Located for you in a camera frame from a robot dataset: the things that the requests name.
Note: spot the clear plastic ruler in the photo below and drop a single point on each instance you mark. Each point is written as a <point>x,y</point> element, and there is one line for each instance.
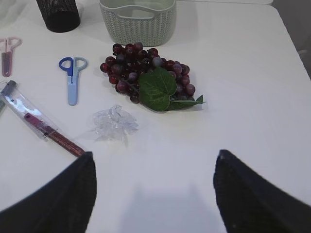
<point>20,105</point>

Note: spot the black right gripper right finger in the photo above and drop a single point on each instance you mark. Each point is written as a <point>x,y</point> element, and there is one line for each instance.
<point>248,203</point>

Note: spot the pink scissors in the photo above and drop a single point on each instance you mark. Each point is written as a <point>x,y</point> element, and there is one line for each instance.
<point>7,46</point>

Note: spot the blue scissors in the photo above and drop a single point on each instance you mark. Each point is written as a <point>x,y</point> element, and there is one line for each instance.
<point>73,67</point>

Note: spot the black mesh pen holder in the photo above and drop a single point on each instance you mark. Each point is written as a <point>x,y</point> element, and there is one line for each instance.
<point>59,16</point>

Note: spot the green woven plastic basket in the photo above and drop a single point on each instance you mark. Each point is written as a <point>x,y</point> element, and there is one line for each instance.
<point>151,22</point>

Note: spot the clear plastic sheet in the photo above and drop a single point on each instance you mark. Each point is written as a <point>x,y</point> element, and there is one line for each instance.
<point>113,124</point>

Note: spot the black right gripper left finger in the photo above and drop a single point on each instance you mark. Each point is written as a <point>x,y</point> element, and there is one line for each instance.
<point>63,205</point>

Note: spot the red glitter pen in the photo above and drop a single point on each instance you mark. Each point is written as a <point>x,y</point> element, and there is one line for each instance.
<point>54,135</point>

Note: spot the purple plastic grape bunch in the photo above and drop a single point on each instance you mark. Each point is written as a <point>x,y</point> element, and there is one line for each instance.
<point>157,83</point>

